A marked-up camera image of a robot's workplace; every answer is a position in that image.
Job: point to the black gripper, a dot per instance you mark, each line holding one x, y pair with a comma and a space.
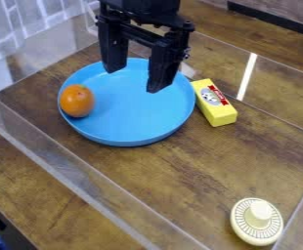
150, 22

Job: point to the orange ball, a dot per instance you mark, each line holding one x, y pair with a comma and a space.
76, 100

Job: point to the blue round tray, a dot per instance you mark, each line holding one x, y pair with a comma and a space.
128, 116

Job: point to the yellow butter box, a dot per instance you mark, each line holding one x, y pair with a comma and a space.
214, 104

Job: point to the cream round knob lid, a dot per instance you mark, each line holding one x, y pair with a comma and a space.
256, 221

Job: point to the clear acrylic enclosure wall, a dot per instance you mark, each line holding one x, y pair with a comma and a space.
80, 196

